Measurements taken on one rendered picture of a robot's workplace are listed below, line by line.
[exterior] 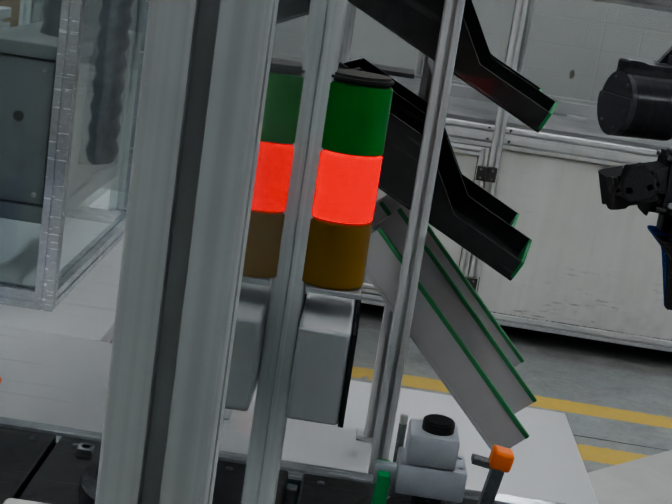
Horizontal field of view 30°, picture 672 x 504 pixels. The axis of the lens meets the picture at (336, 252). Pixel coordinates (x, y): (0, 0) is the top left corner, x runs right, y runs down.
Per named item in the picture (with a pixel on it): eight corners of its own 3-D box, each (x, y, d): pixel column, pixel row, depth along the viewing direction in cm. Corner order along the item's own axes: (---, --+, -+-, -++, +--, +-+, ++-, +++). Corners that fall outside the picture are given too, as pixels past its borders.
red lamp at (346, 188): (373, 214, 95) (383, 150, 94) (372, 228, 90) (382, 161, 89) (308, 204, 95) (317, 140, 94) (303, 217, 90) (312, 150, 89)
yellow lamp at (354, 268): (363, 277, 96) (373, 215, 95) (361, 294, 91) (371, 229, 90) (299, 267, 96) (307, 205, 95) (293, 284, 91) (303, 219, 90)
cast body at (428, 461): (459, 484, 120) (472, 416, 118) (462, 504, 115) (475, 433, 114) (372, 471, 120) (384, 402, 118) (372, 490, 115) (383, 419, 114)
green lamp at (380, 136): (383, 149, 94) (393, 84, 93) (382, 160, 89) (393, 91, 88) (317, 139, 94) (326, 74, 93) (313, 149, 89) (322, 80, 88)
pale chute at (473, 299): (496, 377, 165) (524, 360, 164) (486, 409, 152) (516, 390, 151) (372, 203, 164) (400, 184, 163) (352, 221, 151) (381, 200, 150)
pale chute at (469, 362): (506, 418, 150) (537, 399, 149) (495, 457, 138) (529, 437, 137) (370, 228, 149) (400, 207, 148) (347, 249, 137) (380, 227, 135)
